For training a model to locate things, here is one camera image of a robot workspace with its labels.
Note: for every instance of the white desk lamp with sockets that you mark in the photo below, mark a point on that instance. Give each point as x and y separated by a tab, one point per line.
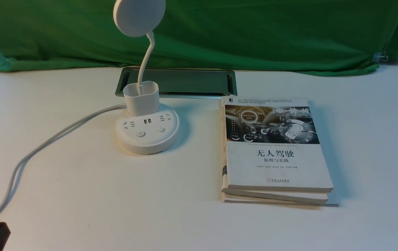
149	127

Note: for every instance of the top white paperback book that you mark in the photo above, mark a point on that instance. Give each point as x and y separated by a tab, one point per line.
271	144

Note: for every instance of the white paperback book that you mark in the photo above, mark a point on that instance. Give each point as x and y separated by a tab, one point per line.
271	144
285	198

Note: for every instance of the bottom white paperback book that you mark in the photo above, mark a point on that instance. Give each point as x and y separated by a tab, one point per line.
285	198

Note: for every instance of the green backdrop cloth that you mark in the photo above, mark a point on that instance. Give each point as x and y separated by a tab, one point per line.
314	37

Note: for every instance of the metal binder clip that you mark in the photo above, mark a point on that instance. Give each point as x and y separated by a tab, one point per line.
379	57

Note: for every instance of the metal desk cable tray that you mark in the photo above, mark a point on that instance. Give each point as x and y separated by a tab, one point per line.
194	83

